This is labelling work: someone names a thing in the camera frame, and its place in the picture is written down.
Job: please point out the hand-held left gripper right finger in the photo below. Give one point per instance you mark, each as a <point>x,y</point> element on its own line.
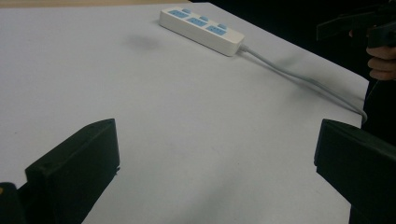
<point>361,161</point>

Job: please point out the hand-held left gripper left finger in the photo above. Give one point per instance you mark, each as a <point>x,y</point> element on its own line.
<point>77,168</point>

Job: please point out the white power strip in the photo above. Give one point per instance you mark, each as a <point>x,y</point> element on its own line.
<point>202,29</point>

